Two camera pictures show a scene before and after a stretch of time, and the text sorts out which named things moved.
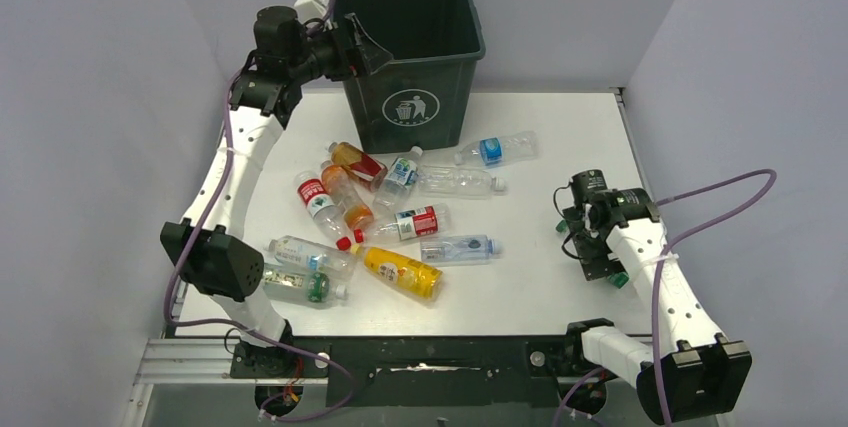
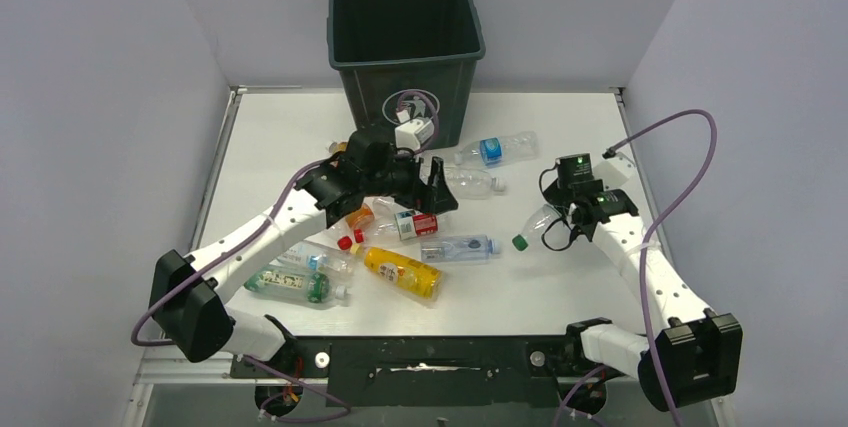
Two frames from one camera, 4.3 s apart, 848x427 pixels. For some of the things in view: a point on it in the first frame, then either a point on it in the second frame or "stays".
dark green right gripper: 415,372 stays
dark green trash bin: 420,100 stays
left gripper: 369,57 to 421,197
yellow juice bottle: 411,275 stays
